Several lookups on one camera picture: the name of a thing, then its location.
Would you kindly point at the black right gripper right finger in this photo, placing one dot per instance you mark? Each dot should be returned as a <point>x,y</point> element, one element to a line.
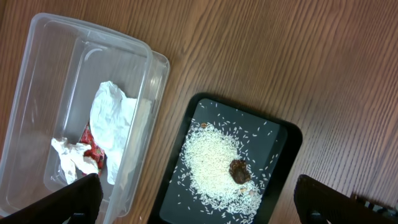
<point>315,202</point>

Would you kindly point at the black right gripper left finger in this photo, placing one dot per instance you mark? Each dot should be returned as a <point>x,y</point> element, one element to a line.
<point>78,202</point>

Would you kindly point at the small white tissue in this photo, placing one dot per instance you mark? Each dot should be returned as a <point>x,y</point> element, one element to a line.
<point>72,158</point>

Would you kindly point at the brown food scrap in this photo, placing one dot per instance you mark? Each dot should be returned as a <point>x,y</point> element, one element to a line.
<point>238,171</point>

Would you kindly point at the pile of white rice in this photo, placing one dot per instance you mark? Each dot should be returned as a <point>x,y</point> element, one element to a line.
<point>208,153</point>

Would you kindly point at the black food waste tray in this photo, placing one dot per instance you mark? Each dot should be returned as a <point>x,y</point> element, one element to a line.
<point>268,145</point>

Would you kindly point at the red snack wrapper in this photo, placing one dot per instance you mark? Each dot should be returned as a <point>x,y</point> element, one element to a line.
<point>96,153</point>

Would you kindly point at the clear plastic bin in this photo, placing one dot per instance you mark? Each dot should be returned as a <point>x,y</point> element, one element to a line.
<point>64,63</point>

